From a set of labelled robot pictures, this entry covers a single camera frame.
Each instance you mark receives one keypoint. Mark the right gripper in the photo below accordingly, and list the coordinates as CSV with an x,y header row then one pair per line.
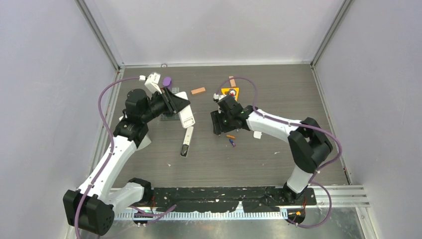
x,y
219,128

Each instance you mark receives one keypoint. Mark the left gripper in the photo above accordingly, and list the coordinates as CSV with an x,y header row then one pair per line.
x,y
173,104

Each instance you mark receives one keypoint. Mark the large white remote control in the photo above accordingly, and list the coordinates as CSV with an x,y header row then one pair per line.
x,y
186,115

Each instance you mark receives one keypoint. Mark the white battery cover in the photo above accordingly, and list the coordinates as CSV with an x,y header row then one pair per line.
x,y
257,134

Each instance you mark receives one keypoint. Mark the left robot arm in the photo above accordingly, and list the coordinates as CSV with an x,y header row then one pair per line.
x,y
92,206

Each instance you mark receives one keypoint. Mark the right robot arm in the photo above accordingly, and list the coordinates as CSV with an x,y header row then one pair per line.
x,y
309,146

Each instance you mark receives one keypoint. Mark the slim white remote control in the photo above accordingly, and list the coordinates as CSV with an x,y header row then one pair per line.
x,y
187,141

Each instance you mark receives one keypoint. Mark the grey lego baseplate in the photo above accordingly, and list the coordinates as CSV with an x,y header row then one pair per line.
x,y
169,117

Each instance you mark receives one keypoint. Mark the orange toy board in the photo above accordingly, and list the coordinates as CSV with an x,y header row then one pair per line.
x,y
234,92

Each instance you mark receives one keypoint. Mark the wooden block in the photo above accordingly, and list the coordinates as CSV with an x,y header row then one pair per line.
x,y
198,91

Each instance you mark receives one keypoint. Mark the purple cap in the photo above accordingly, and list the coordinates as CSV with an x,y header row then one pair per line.
x,y
167,82

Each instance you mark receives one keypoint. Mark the purple battery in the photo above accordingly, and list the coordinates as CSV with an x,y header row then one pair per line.
x,y
232,142

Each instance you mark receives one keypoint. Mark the thin wooden stick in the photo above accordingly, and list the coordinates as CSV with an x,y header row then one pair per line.
x,y
232,81

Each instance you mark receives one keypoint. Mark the white metronome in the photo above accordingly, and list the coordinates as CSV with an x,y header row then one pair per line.
x,y
134,131

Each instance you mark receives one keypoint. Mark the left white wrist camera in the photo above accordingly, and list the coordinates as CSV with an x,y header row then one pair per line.
x,y
151,82

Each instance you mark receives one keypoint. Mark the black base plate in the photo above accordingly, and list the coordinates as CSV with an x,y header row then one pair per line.
x,y
226,199

